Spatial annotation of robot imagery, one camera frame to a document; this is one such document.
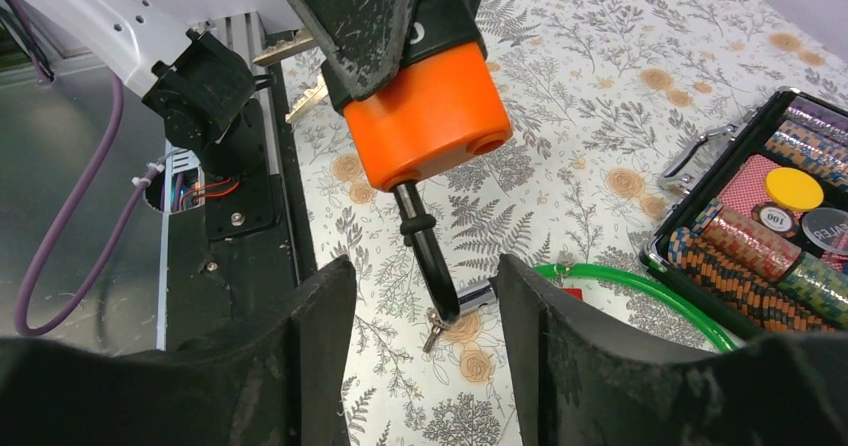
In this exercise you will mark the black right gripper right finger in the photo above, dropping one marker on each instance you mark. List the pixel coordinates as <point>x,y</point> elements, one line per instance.
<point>582,377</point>

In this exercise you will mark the green cable lock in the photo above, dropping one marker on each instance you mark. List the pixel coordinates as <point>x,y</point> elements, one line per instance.
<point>643,303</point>

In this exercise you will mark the orange padlock black shackle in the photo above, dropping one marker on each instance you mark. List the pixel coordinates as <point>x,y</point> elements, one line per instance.
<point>440,111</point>

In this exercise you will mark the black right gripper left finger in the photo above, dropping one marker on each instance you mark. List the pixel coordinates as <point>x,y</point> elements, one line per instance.
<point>274,378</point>

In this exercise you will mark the yellow round chip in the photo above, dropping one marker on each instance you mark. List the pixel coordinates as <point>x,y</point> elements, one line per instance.
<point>793,189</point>

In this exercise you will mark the black poker chip case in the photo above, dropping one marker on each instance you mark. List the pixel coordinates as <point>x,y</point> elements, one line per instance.
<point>729,249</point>

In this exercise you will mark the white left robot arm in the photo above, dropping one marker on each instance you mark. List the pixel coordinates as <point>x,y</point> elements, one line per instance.
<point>203,90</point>

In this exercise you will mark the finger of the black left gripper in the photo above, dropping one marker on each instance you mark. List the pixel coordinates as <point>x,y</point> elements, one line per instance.
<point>363,40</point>

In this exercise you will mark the red cable lock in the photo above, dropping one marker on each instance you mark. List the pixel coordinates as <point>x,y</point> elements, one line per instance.
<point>574,292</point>

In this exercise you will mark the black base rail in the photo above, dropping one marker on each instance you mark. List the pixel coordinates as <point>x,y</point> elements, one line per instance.
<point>240,237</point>

